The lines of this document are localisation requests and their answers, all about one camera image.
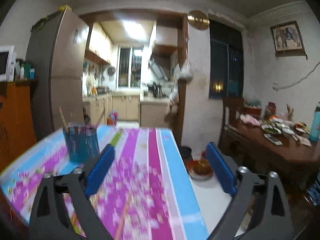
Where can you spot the steel range hood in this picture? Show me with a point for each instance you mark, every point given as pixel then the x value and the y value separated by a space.
pixel 160 66

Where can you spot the dark wooden side table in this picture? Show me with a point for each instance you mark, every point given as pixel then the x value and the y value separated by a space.
pixel 296 164

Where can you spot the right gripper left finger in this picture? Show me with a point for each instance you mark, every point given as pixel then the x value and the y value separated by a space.
pixel 49 217

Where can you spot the blue lidded cup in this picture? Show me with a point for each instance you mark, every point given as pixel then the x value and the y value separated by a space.
pixel 32 73

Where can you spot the white microwave oven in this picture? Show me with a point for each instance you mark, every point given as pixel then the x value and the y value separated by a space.
pixel 8 62

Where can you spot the teal water bottle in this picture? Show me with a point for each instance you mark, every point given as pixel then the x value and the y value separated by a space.
pixel 314 131

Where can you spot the wooden chopstick one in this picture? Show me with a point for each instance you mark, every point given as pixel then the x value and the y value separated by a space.
pixel 63 119

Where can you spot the blue perforated utensil holder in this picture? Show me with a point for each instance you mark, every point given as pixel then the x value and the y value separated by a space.
pixel 82 143

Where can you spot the white medicine bottle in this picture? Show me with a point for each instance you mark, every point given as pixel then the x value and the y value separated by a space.
pixel 22 73

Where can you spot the gold round wall clock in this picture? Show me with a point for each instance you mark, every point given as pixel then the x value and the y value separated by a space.
pixel 198 20

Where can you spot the steel electric kettle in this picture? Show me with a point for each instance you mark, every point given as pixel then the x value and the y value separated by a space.
pixel 157 90

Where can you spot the orange wooden cabinet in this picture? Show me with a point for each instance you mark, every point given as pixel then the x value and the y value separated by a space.
pixel 17 131

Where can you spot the beige kitchen base cabinets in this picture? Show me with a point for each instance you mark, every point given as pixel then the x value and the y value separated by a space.
pixel 129 107

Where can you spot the white hanging plastic bag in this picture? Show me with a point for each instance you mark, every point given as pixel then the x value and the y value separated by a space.
pixel 186 71

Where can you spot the framed elephant picture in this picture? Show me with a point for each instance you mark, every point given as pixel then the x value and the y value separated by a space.
pixel 287 40

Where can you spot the wooden chair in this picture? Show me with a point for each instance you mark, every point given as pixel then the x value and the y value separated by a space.
pixel 232 106

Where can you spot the kitchen window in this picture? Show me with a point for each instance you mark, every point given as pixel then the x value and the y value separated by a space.
pixel 130 66

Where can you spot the grey refrigerator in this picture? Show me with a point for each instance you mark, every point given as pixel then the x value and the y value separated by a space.
pixel 56 51

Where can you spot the red bowl on floor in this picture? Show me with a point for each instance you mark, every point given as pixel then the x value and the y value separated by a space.
pixel 200 169

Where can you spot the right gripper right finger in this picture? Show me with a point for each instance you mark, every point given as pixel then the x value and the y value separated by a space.
pixel 258 209

